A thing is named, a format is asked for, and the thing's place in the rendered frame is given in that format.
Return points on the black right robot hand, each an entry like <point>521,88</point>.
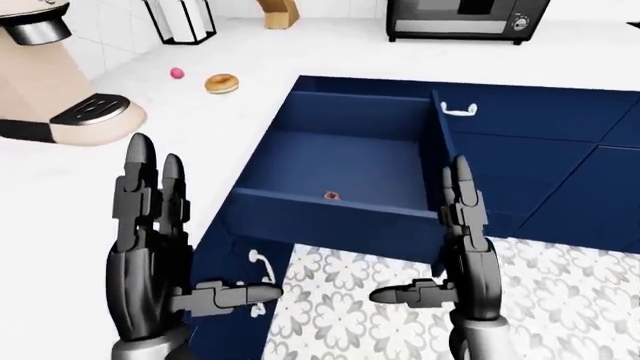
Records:
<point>475,270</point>

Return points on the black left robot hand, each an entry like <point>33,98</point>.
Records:
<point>142,270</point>

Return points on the small pink object in drawer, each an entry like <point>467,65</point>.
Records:
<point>332,195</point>

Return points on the open navy blue drawer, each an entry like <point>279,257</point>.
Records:
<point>345,168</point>

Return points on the navy blue cabinet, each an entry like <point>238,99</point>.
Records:
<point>525,157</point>

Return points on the small pink ball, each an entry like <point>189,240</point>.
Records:
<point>176,73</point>

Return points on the glazed donut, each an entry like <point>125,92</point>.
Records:
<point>222,83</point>

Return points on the beige coffee machine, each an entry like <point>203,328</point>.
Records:
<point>55,75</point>

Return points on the black toaster oven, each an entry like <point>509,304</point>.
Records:
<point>462,18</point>

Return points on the wooden knife block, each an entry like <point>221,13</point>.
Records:
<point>280,13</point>

